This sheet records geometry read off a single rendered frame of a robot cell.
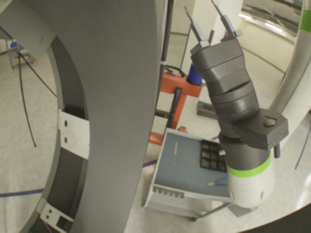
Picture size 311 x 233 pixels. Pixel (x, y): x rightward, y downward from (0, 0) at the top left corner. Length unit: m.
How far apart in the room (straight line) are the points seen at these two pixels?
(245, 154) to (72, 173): 0.75
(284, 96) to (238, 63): 0.16
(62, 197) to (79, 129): 0.42
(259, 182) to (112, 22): 0.35
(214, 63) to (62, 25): 0.26
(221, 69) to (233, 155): 0.13
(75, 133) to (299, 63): 0.72
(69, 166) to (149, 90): 0.62
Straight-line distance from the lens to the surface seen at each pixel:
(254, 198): 0.30
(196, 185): 0.89
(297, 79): 0.33
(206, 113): 2.33
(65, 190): 0.84
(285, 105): 0.34
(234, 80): 0.21
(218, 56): 0.21
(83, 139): 0.61
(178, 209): 1.37
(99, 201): 0.63
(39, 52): 0.49
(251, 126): 0.20
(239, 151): 0.23
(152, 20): 0.19
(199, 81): 1.07
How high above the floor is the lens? 1.42
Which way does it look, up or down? 41 degrees down
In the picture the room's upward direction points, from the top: 11 degrees clockwise
